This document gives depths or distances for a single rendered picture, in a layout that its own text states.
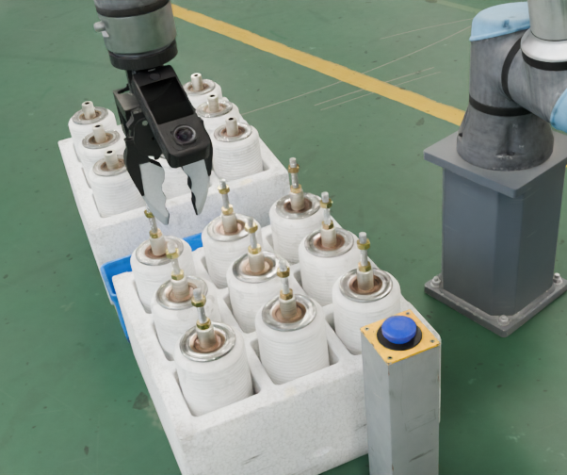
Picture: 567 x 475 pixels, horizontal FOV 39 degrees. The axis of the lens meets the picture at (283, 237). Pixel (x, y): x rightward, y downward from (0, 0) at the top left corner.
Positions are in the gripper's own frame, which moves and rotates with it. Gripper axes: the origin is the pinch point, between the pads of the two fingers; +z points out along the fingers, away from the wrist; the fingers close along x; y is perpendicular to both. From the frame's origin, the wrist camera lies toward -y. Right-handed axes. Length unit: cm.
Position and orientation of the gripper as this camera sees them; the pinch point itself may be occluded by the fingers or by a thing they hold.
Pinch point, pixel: (182, 212)
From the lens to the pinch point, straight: 94.6
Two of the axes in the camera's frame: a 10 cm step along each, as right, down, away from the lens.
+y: -3.9, -5.0, 7.7
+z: 1.1, 8.1, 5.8
